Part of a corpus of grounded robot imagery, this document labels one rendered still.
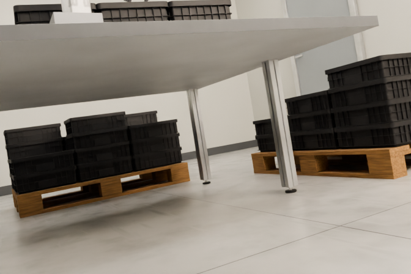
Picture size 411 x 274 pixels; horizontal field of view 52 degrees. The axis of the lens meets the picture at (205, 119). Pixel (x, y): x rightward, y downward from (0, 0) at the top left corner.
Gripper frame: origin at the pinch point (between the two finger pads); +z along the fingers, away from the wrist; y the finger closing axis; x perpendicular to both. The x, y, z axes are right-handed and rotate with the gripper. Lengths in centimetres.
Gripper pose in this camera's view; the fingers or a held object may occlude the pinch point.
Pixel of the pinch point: (138, 7)
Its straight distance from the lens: 187.9
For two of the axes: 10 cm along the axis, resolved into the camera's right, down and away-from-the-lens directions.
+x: -3.2, -3.2, 8.9
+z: 0.4, 9.4, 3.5
